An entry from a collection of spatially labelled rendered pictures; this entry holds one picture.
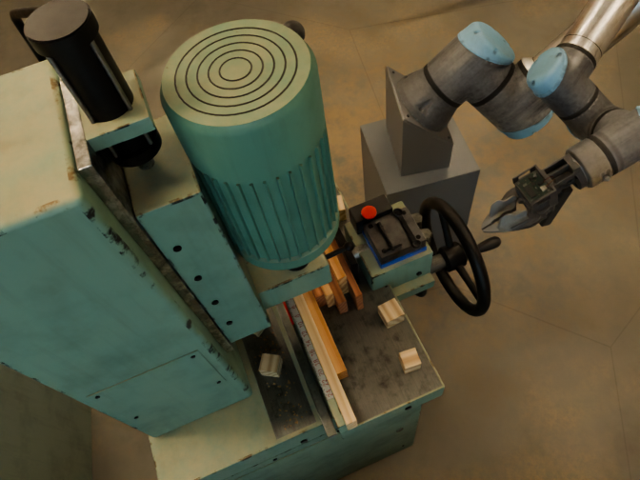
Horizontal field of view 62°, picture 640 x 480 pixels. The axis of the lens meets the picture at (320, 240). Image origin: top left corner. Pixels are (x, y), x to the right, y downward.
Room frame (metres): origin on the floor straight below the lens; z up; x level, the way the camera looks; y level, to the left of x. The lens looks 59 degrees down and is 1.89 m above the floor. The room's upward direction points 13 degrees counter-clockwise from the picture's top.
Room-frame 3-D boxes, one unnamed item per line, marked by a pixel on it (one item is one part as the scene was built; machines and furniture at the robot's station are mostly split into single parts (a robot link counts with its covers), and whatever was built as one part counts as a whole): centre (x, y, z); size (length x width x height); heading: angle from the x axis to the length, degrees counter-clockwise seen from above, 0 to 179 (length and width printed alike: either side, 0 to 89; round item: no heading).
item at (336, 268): (0.54, -0.01, 0.94); 0.17 x 0.02 x 0.07; 11
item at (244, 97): (0.47, 0.05, 1.35); 0.18 x 0.18 x 0.31
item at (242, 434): (0.44, 0.17, 0.76); 0.57 x 0.45 x 0.09; 101
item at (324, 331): (0.58, 0.07, 0.92); 0.60 x 0.02 x 0.04; 11
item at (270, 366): (0.37, 0.16, 0.82); 0.04 x 0.04 x 0.04; 70
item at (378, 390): (0.52, -0.05, 0.87); 0.61 x 0.30 x 0.06; 11
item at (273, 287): (0.46, 0.07, 1.03); 0.14 x 0.07 x 0.09; 101
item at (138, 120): (0.44, 0.19, 1.54); 0.08 x 0.08 x 0.17; 11
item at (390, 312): (0.39, -0.10, 0.92); 0.04 x 0.04 x 0.03; 15
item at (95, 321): (0.41, 0.33, 1.16); 0.22 x 0.22 x 0.72; 11
